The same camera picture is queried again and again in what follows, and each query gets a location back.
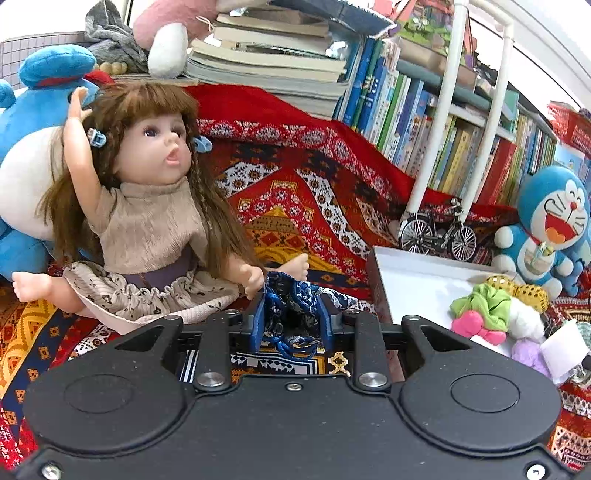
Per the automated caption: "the white paper sheet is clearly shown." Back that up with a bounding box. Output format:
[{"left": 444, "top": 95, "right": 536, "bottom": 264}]
[{"left": 540, "top": 320, "right": 591, "bottom": 384}]

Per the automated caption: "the red plastic basket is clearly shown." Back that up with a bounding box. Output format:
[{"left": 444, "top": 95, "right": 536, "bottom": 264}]
[{"left": 547, "top": 102, "right": 591, "bottom": 155}]

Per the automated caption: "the pink plush toy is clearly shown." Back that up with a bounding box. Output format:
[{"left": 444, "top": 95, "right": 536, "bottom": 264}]
[{"left": 133, "top": 0, "right": 222, "bottom": 79}]

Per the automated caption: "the white window frame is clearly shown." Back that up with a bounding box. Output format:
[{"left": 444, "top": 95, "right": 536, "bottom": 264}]
[{"left": 471, "top": 0, "right": 591, "bottom": 112}]

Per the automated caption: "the row of children's books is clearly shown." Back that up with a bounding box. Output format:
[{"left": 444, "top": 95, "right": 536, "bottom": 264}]
[{"left": 333, "top": 37, "right": 559, "bottom": 208}]

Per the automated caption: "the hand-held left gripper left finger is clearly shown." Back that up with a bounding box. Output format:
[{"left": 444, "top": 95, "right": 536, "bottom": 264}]
[{"left": 112, "top": 291, "right": 267, "bottom": 394}]

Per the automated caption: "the triangular toy box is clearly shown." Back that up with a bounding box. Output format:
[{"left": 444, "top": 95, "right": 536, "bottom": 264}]
[{"left": 392, "top": 0, "right": 476, "bottom": 52}]

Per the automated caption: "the gold sequin scrunchie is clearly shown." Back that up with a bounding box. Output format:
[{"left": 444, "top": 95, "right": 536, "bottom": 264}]
[{"left": 485, "top": 274, "right": 550, "bottom": 315}]

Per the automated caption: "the white shallow box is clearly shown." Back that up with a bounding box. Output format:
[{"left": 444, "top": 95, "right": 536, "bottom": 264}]
[{"left": 367, "top": 246, "right": 555, "bottom": 370}]

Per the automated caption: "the blue patterned drawstring pouch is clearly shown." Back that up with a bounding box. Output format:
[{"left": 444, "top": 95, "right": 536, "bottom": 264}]
[{"left": 263, "top": 271, "right": 331, "bottom": 358}]

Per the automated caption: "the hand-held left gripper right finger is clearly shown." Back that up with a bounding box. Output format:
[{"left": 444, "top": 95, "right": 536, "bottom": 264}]
[{"left": 317, "top": 295, "right": 462, "bottom": 394}]

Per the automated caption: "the stack of lying books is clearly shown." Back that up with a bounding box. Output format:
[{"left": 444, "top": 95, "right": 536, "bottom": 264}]
[{"left": 182, "top": 9, "right": 352, "bottom": 121}]

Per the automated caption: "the white fluffy pom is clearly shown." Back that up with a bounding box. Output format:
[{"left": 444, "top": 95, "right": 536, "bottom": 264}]
[{"left": 505, "top": 298, "right": 546, "bottom": 342}]

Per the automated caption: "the small blue cat plush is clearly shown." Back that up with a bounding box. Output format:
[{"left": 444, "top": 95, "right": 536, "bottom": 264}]
[{"left": 494, "top": 165, "right": 591, "bottom": 298}]

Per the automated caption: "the large blue and white plush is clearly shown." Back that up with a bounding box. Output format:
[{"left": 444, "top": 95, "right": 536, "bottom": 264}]
[{"left": 0, "top": 45, "right": 114, "bottom": 282}]

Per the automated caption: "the white pipe frame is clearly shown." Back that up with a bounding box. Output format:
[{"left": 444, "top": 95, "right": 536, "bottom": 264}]
[{"left": 406, "top": 0, "right": 515, "bottom": 222}]

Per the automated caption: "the red patterned blanket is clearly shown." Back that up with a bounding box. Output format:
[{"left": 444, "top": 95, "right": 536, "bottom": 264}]
[{"left": 0, "top": 83, "right": 591, "bottom": 472}]

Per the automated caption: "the miniature black bicycle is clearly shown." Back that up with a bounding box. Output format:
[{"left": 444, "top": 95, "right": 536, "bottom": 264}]
[{"left": 398, "top": 198, "right": 478, "bottom": 263}]

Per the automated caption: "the grey flat box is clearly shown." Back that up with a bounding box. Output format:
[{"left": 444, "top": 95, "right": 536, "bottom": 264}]
[{"left": 397, "top": 39, "right": 478, "bottom": 93}]

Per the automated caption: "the purple fluffy pom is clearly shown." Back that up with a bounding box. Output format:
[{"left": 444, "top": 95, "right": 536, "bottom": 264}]
[{"left": 512, "top": 339, "right": 552, "bottom": 379}]

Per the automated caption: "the long-haired doll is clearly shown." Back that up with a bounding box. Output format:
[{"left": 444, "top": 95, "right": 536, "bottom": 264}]
[{"left": 11, "top": 83, "right": 310, "bottom": 335}]

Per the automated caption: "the grey cloth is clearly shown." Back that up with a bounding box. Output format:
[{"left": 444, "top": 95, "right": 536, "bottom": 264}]
[{"left": 85, "top": 0, "right": 148, "bottom": 75}]

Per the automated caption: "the blue plastic sheet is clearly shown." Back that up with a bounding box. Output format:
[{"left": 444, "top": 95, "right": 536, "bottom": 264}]
[{"left": 272, "top": 0, "right": 398, "bottom": 37}]

